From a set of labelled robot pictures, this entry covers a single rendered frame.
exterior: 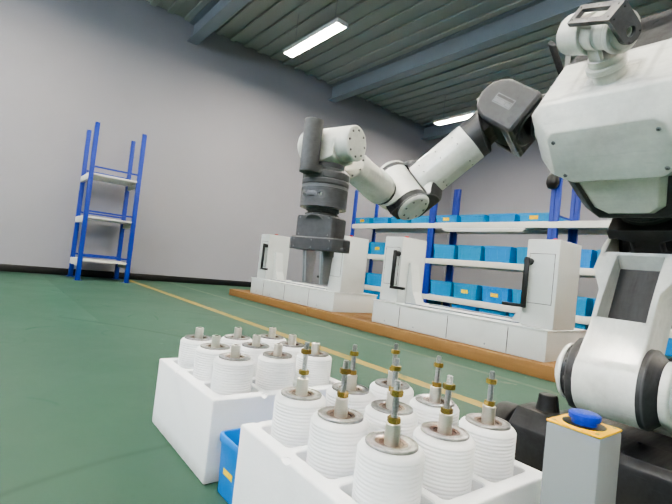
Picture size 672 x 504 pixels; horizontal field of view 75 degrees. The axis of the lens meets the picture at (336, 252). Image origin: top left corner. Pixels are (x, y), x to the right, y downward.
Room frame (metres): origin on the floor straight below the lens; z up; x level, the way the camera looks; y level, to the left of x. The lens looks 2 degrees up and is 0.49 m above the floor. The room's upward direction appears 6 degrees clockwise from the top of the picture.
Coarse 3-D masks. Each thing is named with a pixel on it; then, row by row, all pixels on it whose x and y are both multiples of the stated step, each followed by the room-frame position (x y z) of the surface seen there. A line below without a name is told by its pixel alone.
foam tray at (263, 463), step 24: (240, 432) 0.83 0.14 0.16; (264, 432) 0.80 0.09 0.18; (240, 456) 0.82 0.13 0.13; (264, 456) 0.75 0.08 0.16; (288, 456) 0.72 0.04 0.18; (240, 480) 0.81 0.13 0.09; (264, 480) 0.74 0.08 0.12; (288, 480) 0.69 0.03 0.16; (312, 480) 0.65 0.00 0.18; (336, 480) 0.65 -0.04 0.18; (480, 480) 0.70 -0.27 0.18; (504, 480) 0.71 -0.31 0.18; (528, 480) 0.72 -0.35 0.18
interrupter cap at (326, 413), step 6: (324, 408) 0.74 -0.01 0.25; (330, 408) 0.74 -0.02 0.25; (348, 408) 0.75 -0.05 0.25; (318, 414) 0.71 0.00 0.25; (324, 414) 0.71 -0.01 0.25; (330, 414) 0.72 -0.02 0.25; (348, 414) 0.73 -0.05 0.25; (354, 414) 0.73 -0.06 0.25; (360, 414) 0.73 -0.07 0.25; (330, 420) 0.69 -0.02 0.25; (336, 420) 0.69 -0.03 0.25; (342, 420) 0.69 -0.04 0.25; (348, 420) 0.70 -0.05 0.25; (354, 420) 0.70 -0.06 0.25; (360, 420) 0.70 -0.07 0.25
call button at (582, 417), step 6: (576, 408) 0.63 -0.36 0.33; (570, 414) 0.61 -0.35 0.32; (576, 414) 0.60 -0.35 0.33; (582, 414) 0.60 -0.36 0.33; (588, 414) 0.60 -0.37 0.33; (594, 414) 0.60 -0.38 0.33; (576, 420) 0.60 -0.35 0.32; (582, 420) 0.59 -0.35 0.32; (588, 420) 0.59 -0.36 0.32; (594, 420) 0.59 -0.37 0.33; (600, 420) 0.59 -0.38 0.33; (588, 426) 0.59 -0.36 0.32; (594, 426) 0.59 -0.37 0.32
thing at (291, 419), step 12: (276, 396) 0.80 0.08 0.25; (276, 408) 0.79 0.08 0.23; (288, 408) 0.77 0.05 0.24; (300, 408) 0.77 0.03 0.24; (312, 408) 0.78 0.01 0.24; (276, 420) 0.79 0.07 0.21; (288, 420) 0.77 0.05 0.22; (300, 420) 0.77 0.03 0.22; (276, 432) 0.78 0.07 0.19; (288, 432) 0.77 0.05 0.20; (300, 432) 0.77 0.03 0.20; (288, 444) 0.77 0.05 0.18; (300, 444) 0.77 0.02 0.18
